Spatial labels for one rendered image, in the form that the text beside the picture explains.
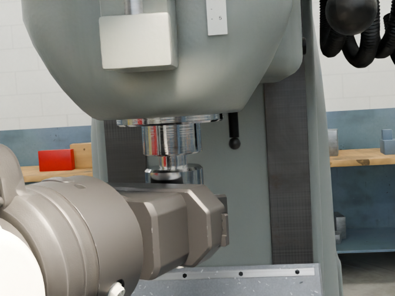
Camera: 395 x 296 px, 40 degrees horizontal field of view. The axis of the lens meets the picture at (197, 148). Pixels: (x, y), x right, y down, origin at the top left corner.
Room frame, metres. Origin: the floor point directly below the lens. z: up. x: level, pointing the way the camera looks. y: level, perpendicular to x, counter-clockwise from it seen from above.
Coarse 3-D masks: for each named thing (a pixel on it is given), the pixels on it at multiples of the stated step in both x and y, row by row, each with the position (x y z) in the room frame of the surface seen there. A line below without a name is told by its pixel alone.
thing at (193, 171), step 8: (152, 168) 0.43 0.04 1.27; (160, 168) 0.43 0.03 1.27; (176, 168) 0.42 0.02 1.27; (184, 168) 0.42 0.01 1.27; (192, 168) 0.42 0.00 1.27; (200, 168) 0.43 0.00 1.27; (152, 176) 0.42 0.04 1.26; (160, 176) 0.42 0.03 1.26; (168, 176) 0.41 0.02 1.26; (176, 176) 0.41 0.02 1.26; (184, 176) 0.42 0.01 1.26; (192, 176) 0.42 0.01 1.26; (200, 176) 0.43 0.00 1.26
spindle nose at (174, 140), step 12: (144, 132) 0.43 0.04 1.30; (156, 132) 0.42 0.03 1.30; (168, 132) 0.41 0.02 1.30; (180, 132) 0.42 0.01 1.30; (192, 132) 0.42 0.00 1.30; (144, 144) 0.43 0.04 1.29; (156, 144) 0.42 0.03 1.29; (168, 144) 0.41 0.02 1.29; (180, 144) 0.41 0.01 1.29; (192, 144) 0.42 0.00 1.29
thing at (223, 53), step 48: (48, 0) 0.36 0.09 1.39; (96, 0) 0.35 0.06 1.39; (192, 0) 0.35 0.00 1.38; (240, 0) 0.35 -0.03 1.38; (288, 0) 0.37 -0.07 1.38; (48, 48) 0.37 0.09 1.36; (96, 48) 0.35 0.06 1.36; (192, 48) 0.35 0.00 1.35; (240, 48) 0.35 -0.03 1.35; (96, 96) 0.36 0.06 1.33; (144, 96) 0.35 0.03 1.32; (192, 96) 0.35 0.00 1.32; (240, 96) 0.38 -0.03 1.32
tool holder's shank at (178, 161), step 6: (162, 156) 0.43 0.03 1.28; (168, 156) 0.43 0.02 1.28; (174, 156) 0.43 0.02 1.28; (180, 156) 0.43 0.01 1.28; (186, 156) 0.43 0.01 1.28; (162, 162) 0.43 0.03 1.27; (168, 162) 0.43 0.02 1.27; (174, 162) 0.43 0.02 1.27; (180, 162) 0.43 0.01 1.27; (186, 162) 0.43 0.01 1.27; (168, 168) 0.43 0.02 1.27
